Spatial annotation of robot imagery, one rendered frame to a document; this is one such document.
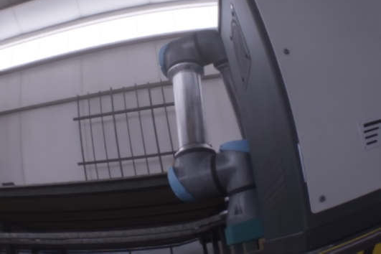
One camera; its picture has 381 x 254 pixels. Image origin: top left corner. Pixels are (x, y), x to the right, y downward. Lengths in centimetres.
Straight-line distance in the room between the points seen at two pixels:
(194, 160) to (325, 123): 65
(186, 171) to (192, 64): 34
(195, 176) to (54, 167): 772
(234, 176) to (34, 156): 807
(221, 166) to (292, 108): 58
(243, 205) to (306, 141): 55
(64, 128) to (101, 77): 149
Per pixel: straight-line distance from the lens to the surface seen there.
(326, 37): 56
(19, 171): 904
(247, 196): 101
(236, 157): 104
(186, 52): 127
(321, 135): 49
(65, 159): 867
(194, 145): 112
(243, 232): 98
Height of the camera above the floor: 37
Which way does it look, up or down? 21 degrees up
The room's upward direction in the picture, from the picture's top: 11 degrees counter-clockwise
